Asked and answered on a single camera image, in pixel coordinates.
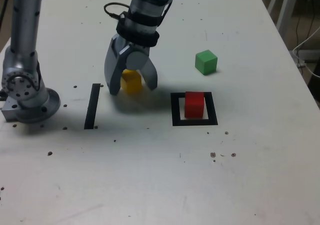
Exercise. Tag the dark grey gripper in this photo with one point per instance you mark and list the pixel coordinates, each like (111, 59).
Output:
(140, 48)

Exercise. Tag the yellow cube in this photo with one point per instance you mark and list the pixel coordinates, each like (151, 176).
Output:
(132, 83)

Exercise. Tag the red cube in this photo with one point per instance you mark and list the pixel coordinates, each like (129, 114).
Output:
(194, 105)

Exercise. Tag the green cube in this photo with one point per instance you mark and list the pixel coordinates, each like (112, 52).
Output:
(205, 62)

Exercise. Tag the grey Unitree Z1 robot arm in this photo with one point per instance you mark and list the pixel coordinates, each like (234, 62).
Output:
(25, 22)

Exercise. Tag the black tape square outline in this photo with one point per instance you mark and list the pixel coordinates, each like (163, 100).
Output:
(175, 110)

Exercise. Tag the black tape strip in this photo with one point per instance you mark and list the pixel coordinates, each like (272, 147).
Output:
(92, 105)

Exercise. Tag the white furniture frame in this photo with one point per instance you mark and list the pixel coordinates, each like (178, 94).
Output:
(287, 5)

